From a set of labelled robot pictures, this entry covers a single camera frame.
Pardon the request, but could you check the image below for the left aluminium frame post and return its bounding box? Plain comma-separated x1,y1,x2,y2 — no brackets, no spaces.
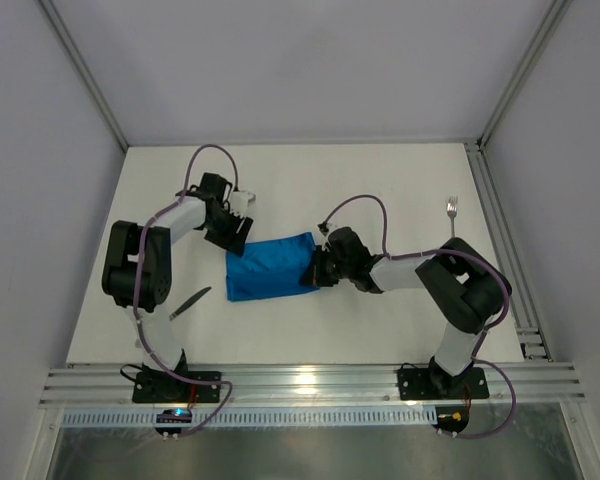
36,0,130,153

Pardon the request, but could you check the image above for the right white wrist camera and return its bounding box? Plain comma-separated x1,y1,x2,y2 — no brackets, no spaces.
317,222,340,248

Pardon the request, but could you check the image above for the right controller board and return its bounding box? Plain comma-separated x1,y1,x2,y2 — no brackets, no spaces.
433,406,470,435

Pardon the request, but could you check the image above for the silver table knife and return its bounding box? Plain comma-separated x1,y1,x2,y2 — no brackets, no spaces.
169,286,212,321

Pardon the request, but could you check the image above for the right aluminium frame post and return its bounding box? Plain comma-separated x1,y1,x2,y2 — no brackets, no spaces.
477,0,572,149

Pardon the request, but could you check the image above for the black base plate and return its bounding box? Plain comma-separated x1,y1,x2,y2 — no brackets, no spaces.
396,362,490,400
132,370,222,404

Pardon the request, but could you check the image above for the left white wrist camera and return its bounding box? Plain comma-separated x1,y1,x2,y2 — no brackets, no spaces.
229,190,256,217

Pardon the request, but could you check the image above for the controller board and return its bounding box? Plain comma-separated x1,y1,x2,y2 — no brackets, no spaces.
153,408,192,437
433,406,470,435

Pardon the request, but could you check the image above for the blue cloth napkin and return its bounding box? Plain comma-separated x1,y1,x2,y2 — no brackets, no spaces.
225,232,319,302

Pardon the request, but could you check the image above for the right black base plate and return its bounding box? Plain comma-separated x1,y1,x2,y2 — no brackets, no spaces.
396,362,490,400

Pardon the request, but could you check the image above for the slotted grey cable duct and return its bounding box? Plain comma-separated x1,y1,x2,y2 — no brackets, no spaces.
61,405,436,428

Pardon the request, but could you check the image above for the aluminium rail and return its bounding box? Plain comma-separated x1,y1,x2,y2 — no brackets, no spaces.
465,141,553,362
39,362,585,408

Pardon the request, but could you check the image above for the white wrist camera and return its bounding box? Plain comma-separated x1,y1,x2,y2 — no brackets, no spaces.
317,222,340,248
229,190,256,217

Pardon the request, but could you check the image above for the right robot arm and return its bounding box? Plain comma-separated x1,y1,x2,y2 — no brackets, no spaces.
299,227,512,398

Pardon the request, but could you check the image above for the right side aluminium rail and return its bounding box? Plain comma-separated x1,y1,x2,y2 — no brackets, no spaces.
465,141,553,362

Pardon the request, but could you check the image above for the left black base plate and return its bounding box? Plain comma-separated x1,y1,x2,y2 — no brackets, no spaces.
132,370,222,404

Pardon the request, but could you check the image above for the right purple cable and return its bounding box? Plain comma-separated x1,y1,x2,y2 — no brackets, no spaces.
319,194,519,439

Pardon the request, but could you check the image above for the aluminium frame post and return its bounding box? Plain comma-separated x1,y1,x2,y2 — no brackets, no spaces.
477,0,572,149
36,0,130,153

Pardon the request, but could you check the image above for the aluminium front rail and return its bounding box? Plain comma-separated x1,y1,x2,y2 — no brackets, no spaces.
39,362,585,408

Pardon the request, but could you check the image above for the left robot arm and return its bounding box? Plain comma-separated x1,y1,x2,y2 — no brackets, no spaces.
101,173,256,381

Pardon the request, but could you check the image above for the left controller board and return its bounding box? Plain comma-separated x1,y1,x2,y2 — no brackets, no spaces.
153,408,192,437

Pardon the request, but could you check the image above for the silver fork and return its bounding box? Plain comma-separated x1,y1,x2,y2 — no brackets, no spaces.
446,196,459,238

